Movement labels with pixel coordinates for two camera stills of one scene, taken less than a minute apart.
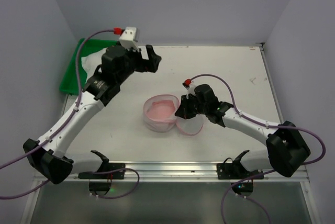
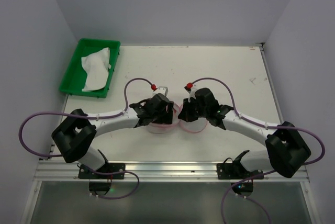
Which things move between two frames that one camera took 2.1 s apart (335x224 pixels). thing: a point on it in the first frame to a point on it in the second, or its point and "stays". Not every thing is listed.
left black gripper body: [143, 60] to [166, 112]
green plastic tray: [70, 84] stays
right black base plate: [236, 170] stays
